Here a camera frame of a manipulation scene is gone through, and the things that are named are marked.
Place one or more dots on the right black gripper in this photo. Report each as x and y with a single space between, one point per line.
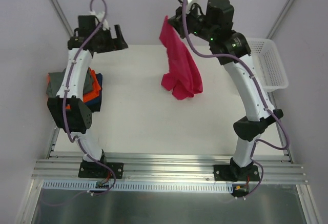
178 23

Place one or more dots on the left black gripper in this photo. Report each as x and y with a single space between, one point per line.
107 40

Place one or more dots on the pink t shirt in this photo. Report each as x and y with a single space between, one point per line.
183 78

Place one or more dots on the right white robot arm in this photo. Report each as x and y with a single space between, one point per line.
232 49

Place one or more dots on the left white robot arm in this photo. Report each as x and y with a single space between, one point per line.
67 107

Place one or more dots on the blue t shirt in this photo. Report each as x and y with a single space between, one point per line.
99 77

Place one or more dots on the orange t shirt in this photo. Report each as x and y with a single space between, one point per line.
95 92

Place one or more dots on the black t shirt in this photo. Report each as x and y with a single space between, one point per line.
94 106

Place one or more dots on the white plastic basket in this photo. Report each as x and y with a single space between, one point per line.
268 64

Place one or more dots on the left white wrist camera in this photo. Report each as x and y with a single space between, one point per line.
100 17

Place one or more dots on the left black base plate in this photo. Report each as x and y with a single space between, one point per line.
94 170

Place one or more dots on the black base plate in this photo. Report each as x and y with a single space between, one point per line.
234 173
94 170

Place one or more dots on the aluminium rail frame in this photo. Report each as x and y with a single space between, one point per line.
154 135

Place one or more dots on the white slotted cable duct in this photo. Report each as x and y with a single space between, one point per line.
138 186

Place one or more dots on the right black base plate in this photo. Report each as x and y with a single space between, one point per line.
234 173

